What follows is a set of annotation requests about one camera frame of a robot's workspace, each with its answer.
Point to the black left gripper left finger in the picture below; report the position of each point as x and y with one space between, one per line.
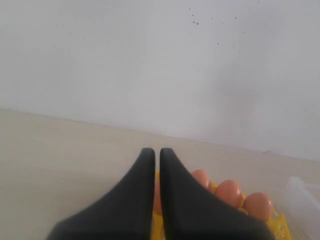
124 213

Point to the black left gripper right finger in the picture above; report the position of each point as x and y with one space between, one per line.
191 212

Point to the brown egg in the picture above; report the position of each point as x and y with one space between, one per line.
230 192
259 205
202 178
157 205

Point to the yellow plastic egg tray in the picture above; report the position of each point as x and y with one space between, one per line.
277 223

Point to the clear plastic container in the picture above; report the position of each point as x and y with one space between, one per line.
300 202

